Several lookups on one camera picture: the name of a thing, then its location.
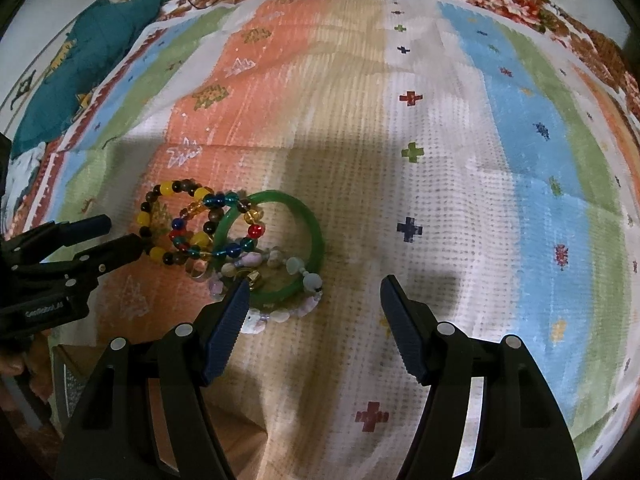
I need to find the teal cloth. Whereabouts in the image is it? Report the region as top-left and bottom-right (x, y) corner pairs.
(12, 0), (174, 159)

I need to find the gold bead bracelet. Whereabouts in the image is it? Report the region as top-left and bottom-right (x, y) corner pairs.
(149, 204), (173, 238)

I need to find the green bangle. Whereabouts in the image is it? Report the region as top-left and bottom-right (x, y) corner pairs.
(212, 190), (325, 304)

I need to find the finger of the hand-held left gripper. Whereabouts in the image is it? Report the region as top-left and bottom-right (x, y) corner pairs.
(0, 214), (113, 265)
(20, 234), (154, 287)

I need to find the person's left hand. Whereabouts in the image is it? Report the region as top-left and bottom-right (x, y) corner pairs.
(0, 351), (27, 377)

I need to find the white cloth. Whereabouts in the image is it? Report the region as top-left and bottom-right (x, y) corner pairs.
(4, 141), (49, 222)

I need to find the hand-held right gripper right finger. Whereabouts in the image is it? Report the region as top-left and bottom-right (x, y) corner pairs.
(380, 275), (583, 480)

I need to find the pale stone bead bracelet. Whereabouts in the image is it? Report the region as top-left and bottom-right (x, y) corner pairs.
(207, 247), (325, 336)

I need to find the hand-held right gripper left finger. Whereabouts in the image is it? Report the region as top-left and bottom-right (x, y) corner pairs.
(55, 277), (251, 480)

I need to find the yellow and brown bead bracelet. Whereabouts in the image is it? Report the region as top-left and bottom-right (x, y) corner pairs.
(136, 178), (217, 268)

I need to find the striped woven mat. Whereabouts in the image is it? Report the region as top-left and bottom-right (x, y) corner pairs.
(50, 0), (640, 480)

